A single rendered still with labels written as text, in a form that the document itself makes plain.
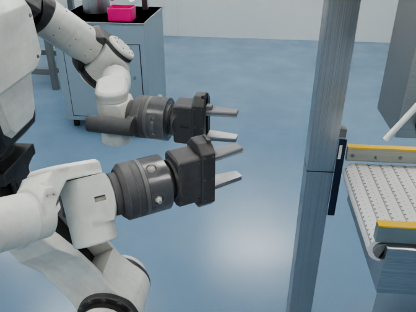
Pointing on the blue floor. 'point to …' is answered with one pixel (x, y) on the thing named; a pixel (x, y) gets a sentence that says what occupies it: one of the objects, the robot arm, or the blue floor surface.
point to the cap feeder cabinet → (151, 14)
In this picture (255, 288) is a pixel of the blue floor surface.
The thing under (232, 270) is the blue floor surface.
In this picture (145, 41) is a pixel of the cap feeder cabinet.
